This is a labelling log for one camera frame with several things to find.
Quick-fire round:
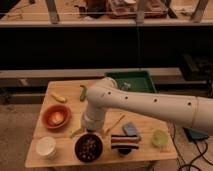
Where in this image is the white cup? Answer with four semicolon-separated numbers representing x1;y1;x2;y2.
36;136;56;159

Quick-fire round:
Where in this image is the black floor cable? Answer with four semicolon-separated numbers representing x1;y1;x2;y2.
168;122;213;171

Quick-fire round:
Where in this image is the green lime cup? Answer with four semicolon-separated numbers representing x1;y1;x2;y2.
151;130;168;148

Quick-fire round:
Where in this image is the dark bowl with nuts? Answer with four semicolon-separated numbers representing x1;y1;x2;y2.
75;134;103;163

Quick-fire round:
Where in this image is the wooden chopstick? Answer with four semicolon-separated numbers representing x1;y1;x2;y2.
104;115;125;135

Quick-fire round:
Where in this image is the black foot pedal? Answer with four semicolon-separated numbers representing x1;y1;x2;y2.
184;128;209;141

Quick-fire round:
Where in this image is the apple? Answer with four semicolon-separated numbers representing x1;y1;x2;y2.
51;112;64;124

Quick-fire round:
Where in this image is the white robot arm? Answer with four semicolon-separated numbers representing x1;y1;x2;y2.
81;77;213;136

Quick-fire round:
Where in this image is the green cucumber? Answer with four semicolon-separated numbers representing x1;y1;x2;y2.
80;85;87;102

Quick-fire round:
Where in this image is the striped cloth on cup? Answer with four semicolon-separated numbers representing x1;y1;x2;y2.
111;135;140;155

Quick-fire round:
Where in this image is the green tray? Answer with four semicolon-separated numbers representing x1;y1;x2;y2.
105;71;156;93

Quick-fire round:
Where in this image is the orange bowl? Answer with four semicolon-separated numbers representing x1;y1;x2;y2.
42;104;71;129

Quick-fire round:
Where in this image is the blue sponge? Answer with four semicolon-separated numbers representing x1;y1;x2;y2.
122;122;140;137

